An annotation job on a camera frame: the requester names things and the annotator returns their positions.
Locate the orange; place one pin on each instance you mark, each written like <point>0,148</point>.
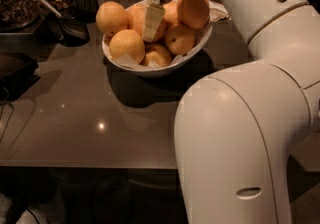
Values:
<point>171,17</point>
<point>136,14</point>
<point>127,42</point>
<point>193,13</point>
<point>158,54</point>
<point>179,39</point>
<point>111,18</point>

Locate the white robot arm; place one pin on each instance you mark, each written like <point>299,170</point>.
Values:
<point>234,128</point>

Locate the white ceramic bowl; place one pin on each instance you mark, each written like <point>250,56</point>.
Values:
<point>183,31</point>

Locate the white paper napkin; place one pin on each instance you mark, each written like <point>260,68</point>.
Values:
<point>218,11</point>

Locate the black mesh cup back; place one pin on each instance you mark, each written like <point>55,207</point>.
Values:
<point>87,9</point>

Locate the glass jar of dried food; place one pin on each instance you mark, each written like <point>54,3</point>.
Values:
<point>16,14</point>

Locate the dark brown case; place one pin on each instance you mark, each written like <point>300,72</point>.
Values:
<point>17,75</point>

